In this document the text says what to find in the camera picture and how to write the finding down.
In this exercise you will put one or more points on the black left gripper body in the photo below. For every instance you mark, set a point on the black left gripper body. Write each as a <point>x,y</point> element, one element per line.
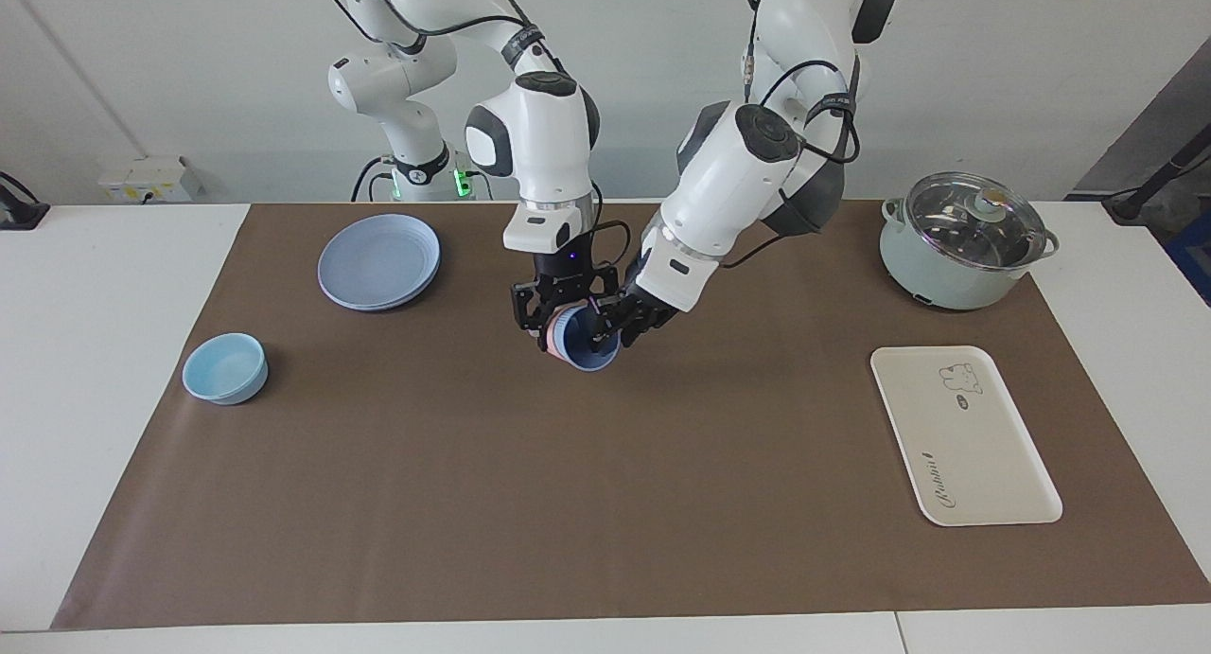
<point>648,306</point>

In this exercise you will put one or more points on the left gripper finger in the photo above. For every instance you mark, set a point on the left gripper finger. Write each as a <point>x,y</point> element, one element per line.
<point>636,335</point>
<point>607,318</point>

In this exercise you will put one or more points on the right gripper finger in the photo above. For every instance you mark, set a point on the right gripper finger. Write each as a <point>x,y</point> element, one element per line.
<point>605,283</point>
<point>530,309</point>

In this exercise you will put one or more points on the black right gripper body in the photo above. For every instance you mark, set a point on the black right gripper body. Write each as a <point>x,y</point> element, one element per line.
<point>563,268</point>

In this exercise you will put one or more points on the pink plastic cup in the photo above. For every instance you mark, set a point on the pink plastic cup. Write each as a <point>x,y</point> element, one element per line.
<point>549,330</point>

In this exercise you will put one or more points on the blue plastic cup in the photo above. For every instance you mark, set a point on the blue plastic cup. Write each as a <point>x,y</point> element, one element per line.
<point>585,351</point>

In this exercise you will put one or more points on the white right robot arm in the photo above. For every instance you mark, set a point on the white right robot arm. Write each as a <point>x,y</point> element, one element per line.
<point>544,133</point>

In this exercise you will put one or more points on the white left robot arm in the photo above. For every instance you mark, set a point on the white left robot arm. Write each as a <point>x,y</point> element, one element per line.
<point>738,171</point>

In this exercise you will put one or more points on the cream rabbit print tray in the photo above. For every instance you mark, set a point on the cream rabbit print tray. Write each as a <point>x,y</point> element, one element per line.
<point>965,436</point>

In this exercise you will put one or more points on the pale blue plate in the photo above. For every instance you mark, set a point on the pale blue plate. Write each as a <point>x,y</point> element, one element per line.
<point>378,261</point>

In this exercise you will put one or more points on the brown table mat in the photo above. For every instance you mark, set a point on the brown table mat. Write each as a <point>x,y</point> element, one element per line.
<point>615,493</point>

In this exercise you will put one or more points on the mint green cooking pot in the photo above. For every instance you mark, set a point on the mint green cooking pot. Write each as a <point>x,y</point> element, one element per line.
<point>937,280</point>

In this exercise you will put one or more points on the light blue bowl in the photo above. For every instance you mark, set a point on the light blue bowl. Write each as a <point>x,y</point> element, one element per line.
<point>225,370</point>

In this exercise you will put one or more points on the black stand with pole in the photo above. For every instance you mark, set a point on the black stand with pole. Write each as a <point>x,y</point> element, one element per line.
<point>1149,190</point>

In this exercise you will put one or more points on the black table clamp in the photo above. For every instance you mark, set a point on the black table clamp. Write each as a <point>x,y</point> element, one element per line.
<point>19,214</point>

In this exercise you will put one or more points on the blue box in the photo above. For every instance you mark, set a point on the blue box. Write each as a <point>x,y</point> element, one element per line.
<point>1194,256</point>

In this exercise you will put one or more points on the white wall socket box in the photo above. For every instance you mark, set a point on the white wall socket box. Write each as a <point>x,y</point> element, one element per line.
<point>147,179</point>

